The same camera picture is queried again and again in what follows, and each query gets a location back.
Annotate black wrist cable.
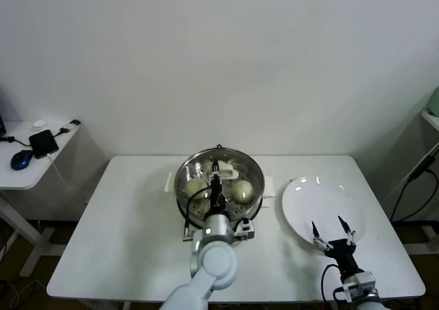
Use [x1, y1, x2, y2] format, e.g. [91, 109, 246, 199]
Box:
[182, 189, 211, 243]
[320, 263, 344, 305]

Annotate black smartphone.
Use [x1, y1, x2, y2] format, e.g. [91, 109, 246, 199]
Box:
[27, 128, 58, 159]

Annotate white round plate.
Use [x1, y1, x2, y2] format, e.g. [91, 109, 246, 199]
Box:
[281, 175, 366, 252]

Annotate black power cable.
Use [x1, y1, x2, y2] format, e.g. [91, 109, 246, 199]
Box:
[390, 147, 439, 222]

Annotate blue computer mouse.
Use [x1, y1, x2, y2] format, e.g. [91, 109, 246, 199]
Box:
[9, 150, 34, 171]

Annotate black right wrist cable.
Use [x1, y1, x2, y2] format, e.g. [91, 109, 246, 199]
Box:
[320, 263, 344, 305]

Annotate steel steamer basket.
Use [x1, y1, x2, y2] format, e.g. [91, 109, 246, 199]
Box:
[165, 147, 275, 228]

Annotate thin white charging cable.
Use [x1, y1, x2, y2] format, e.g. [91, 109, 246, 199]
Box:
[45, 153, 75, 191]

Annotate white side table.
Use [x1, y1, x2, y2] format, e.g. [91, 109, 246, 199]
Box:
[0, 119, 84, 277]

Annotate white electric cooker base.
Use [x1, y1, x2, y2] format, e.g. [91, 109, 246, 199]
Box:
[165, 178, 276, 244]

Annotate black adapter cable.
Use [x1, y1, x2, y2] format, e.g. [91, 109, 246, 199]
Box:
[51, 119, 81, 140]

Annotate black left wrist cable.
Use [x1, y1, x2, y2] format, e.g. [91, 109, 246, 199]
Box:
[182, 189, 211, 243]

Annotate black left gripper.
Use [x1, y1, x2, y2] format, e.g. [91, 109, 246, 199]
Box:
[206, 160, 230, 216]

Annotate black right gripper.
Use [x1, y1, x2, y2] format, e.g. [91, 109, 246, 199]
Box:
[310, 215, 361, 277]

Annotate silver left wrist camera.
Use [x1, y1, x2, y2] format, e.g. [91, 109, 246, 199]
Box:
[232, 218, 256, 241]

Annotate white steamed baozi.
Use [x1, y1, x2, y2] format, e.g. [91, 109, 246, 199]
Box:
[232, 181, 255, 203]
[186, 180, 209, 198]

